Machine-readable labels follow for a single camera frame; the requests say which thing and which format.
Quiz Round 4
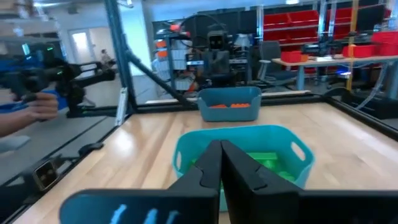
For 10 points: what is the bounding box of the green toy block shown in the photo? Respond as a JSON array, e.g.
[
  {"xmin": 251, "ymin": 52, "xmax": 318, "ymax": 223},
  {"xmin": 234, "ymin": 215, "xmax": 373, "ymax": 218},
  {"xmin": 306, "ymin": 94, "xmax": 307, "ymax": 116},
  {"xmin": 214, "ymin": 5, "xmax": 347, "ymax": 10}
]
[
  {"xmin": 273, "ymin": 167, "xmax": 296, "ymax": 183},
  {"xmin": 247, "ymin": 151, "xmax": 280, "ymax": 169}
]

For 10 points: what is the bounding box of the teal plastic bin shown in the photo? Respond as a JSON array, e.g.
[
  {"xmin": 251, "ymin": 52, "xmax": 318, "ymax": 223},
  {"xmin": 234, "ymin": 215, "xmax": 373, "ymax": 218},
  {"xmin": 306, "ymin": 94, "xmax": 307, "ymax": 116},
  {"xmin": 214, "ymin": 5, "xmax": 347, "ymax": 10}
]
[{"xmin": 172, "ymin": 124, "xmax": 315, "ymax": 212}]

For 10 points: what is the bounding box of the yellow hanging cable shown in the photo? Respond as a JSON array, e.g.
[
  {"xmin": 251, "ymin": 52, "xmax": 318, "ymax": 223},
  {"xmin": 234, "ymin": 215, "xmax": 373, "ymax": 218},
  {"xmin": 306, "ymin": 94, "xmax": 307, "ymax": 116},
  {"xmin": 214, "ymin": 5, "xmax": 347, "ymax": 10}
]
[{"xmin": 346, "ymin": 0, "xmax": 359, "ymax": 91}]

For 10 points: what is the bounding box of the person's forearm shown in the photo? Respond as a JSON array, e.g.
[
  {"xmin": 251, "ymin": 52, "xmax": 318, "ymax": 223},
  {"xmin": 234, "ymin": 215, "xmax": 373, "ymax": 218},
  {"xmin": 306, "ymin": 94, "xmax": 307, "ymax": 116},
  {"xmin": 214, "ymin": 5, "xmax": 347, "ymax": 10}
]
[{"xmin": 0, "ymin": 108, "xmax": 30, "ymax": 138}]

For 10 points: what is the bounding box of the red bin shelving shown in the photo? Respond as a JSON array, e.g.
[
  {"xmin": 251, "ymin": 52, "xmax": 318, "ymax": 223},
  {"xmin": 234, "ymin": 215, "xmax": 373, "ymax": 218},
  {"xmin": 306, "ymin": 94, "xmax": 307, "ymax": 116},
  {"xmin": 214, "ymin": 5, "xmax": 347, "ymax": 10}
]
[{"xmin": 263, "ymin": 7, "xmax": 392, "ymax": 45}]

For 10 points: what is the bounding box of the wooden top desk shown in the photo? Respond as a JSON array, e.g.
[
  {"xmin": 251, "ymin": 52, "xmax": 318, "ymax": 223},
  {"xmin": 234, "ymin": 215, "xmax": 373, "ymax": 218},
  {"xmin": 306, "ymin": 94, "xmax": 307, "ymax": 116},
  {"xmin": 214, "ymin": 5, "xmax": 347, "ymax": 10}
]
[{"xmin": 272, "ymin": 54, "xmax": 398, "ymax": 100}]

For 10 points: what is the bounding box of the black metal table frame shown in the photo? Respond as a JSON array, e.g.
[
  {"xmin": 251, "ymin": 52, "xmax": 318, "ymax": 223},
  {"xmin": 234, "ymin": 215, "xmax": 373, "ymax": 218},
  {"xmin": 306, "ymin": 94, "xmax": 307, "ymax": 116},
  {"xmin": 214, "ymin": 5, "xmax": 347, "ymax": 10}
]
[{"xmin": 0, "ymin": 0, "xmax": 398, "ymax": 223}]

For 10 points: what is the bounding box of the person's hand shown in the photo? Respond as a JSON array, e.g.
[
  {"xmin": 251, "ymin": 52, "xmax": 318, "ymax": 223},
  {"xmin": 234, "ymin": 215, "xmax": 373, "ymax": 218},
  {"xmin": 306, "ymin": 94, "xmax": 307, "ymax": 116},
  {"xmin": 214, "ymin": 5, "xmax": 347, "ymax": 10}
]
[{"xmin": 11, "ymin": 92, "xmax": 60, "ymax": 124}]

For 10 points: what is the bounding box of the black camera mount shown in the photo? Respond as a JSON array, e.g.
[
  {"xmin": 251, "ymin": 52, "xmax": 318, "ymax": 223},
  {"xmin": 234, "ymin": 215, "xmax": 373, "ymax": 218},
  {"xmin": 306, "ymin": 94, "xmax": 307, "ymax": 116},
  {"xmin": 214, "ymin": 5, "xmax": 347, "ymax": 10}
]
[{"xmin": 23, "ymin": 155, "xmax": 68, "ymax": 192}]

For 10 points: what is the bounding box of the black frame clamp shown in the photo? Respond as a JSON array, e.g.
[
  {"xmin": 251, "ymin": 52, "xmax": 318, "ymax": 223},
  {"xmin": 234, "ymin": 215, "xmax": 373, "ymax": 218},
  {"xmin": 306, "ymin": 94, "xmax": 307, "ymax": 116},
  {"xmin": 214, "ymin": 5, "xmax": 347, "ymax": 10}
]
[{"xmin": 77, "ymin": 142, "xmax": 105, "ymax": 157}]

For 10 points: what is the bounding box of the person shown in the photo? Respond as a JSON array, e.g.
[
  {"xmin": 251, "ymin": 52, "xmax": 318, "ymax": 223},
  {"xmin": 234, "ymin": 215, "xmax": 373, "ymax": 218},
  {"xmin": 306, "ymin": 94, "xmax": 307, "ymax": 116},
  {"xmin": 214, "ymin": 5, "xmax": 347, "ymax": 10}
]
[{"xmin": 99, "ymin": 49, "xmax": 116, "ymax": 68}]

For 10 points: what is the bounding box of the red plastic bin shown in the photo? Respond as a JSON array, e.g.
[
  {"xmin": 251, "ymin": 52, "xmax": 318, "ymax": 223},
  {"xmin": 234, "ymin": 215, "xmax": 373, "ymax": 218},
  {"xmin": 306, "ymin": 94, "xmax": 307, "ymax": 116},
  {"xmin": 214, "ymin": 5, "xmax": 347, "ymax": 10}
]
[
  {"xmin": 341, "ymin": 44, "xmax": 377, "ymax": 58},
  {"xmin": 371, "ymin": 30, "xmax": 398, "ymax": 57},
  {"xmin": 280, "ymin": 50, "xmax": 302, "ymax": 64}
]

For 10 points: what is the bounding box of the grey office chair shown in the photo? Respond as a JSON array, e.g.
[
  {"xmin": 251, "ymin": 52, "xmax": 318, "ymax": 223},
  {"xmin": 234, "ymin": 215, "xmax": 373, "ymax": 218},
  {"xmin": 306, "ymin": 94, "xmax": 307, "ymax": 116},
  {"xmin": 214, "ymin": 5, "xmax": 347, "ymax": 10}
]
[{"xmin": 257, "ymin": 40, "xmax": 297, "ymax": 88}]

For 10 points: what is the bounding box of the dark blue plastic bin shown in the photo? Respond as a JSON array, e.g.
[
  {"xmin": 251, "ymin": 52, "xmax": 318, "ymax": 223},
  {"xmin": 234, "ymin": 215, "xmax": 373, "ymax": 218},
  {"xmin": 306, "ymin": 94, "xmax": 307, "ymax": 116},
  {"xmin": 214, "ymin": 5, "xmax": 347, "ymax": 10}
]
[{"xmin": 197, "ymin": 86, "xmax": 262, "ymax": 123}]

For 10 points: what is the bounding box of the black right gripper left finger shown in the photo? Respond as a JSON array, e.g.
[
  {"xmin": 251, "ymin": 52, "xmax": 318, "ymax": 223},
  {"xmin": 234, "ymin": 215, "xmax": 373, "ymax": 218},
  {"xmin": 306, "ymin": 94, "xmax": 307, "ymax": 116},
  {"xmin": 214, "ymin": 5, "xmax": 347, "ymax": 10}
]
[{"xmin": 58, "ymin": 139, "xmax": 223, "ymax": 224}]

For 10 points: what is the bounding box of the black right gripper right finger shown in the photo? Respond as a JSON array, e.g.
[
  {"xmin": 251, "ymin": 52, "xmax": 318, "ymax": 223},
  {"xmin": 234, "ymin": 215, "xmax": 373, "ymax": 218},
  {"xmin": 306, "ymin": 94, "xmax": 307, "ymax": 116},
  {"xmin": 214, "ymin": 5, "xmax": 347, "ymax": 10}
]
[{"xmin": 220, "ymin": 139, "xmax": 398, "ymax": 224}]

